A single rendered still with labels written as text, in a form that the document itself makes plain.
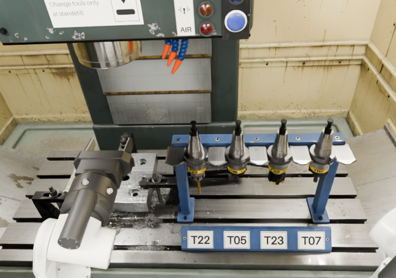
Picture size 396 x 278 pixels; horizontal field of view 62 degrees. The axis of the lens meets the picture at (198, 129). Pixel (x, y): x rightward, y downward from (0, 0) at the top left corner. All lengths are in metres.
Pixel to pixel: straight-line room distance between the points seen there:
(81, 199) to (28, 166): 1.25
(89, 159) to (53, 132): 1.50
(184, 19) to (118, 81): 0.88
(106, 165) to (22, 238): 0.64
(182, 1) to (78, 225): 0.39
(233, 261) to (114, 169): 0.53
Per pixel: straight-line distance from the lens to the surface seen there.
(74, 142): 2.07
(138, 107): 1.48
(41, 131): 2.24
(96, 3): 0.59
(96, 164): 0.70
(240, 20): 0.56
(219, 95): 1.44
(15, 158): 1.86
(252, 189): 1.22
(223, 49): 1.34
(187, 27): 0.57
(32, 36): 0.66
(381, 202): 1.44
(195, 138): 0.82
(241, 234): 1.04
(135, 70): 1.37
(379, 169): 1.54
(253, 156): 0.88
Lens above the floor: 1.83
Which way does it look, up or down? 39 degrees down
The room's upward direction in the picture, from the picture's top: 4 degrees counter-clockwise
